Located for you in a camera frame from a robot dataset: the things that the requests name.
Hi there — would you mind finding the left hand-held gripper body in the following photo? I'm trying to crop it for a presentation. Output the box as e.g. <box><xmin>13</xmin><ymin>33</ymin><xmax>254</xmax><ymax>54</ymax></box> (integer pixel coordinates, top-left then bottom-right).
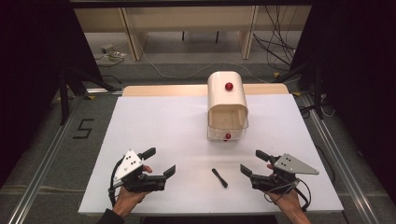
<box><xmin>111</xmin><ymin>148</ymin><xmax>168</xmax><ymax>193</ymax></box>

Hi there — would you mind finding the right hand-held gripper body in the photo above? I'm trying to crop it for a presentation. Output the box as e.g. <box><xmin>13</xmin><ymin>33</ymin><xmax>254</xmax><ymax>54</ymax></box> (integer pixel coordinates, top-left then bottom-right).
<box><xmin>249</xmin><ymin>153</ymin><xmax>320</xmax><ymax>193</ymax></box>

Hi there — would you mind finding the black pen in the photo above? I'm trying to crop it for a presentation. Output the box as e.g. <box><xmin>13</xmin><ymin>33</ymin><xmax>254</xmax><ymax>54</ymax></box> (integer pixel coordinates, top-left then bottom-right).
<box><xmin>211</xmin><ymin>167</ymin><xmax>229</xmax><ymax>189</ymax></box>

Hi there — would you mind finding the cream box with red knobs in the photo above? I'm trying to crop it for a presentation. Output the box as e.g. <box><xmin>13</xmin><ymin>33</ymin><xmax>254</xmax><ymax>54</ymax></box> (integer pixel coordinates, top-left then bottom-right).
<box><xmin>206</xmin><ymin>70</ymin><xmax>250</xmax><ymax>143</ymax></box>

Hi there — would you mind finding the person's left hand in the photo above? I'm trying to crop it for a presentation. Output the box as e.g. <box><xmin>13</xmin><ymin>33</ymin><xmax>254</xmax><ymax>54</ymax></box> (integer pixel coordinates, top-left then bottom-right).
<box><xmin>112</xmin><ymin>165</ymin><xmax>154</xmax><ymax>217</ymax></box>

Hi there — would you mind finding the person's right hand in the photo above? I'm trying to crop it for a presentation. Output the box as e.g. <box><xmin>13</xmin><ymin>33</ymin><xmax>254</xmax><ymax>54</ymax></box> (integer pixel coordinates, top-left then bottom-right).
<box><xmin>266</xmin><ymin>163</ymin><xmax>305</xmax><ymax>217</ymax></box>

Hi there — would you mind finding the black metal stand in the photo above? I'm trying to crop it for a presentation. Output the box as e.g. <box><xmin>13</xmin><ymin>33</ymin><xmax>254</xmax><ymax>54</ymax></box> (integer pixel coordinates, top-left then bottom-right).
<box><xmin>275</xmin><ymin>57</ymin><xmax>325</xmax><ymax>121</ymax></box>
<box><xmin>56</xmin><ymin>65</ymin><xmax>121</xmax><ymax>126</ymax></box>

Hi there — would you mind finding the black curtain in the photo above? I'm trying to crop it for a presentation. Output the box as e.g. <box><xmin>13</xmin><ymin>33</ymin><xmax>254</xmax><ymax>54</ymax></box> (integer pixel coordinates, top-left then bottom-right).
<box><xmin>0</xmin><ymin>0</ymin><xmax>105</xmax><ymax>189</ymax></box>
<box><xmin>289</xmin><ymin>0</ymin><xmax>396</xmax><ymax>203</ymax></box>

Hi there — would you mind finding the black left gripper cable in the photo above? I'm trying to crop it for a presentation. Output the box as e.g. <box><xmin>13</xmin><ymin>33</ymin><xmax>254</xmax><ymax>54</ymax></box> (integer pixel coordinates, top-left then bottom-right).
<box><xmin>106</xmin><ymin>156</ymin><xmax>126</xmax><ymax>208</ymax></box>

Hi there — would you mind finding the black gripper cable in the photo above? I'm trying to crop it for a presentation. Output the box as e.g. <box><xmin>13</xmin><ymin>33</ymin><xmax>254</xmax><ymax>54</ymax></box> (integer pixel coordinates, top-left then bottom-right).
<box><xmin>292</xmin><ymin>177</ymin><xmax>313</xmax><ymax>213</ymax></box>
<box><xmin>106</xmin><ymin>156</ymin><xmax>126</xmax><ymax>208</ymax></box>

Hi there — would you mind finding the grey right gripper cable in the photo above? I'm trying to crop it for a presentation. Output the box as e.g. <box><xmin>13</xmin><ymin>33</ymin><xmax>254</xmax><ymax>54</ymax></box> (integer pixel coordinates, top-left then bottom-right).
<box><xmin>263</xmin><ymin>181</ymin><xmax>299</xmax><ymax>203</ymax></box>

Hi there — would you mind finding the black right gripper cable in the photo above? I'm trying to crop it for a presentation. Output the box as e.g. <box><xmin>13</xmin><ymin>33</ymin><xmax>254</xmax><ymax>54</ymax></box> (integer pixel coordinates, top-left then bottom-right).
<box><xmin>292</xmin><ymin>177</ymin><xmax>313</xmax><ymax>213</ymax></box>

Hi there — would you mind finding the aluminium floor rail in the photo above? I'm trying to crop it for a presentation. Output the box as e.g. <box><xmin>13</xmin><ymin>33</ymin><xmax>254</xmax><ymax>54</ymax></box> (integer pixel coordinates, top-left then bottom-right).
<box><xmin>7</xmin><ymin>95</ymin><xmax>87</xmax><ymax>224</ymax></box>
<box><xmin>299</xmin><ymin>92</ymin><xmax>381</xmax><ymax>224</ymax></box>

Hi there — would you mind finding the short aluminium rail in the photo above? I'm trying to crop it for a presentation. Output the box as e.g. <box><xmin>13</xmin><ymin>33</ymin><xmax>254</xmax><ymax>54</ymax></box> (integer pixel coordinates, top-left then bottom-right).
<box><xmin>85</xmin><ymin>87</ymin><xmax>124</xmax><ymax>96</ymax></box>

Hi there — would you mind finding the bundle of black cables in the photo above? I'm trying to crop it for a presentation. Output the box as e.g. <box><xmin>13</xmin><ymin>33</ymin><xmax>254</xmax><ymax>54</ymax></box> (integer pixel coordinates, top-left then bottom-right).
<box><xmin>252</xmin><ymin>5</ymin><xmax>297</xmax><ymax>67</ymax></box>

